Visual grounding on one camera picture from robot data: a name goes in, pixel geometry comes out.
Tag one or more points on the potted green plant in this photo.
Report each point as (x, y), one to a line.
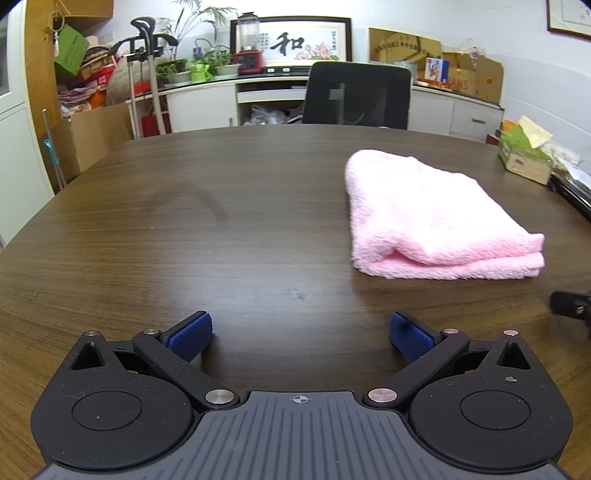
(182, 21)

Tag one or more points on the large cardboard box on floor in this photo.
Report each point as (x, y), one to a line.
(85, 138)

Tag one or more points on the red base blender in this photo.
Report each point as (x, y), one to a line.
(244, 38)

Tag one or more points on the pink fluffy towel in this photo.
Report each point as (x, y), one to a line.
(409, 220)

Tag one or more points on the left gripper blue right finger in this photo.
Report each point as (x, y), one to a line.
(430, 352)

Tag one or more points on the brown cardboard box on cabinet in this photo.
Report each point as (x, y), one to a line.
(481, 77)

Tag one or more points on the framed calligraphy picture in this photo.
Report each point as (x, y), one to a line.
(288, 42)

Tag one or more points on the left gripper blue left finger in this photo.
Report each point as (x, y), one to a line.
(170, 353)

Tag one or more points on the green tissue box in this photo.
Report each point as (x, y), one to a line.
(520, 149)

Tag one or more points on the white low cabinet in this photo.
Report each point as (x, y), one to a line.
(228, 103)

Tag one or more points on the black mesh office chair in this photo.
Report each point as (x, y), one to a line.
(358, 94)

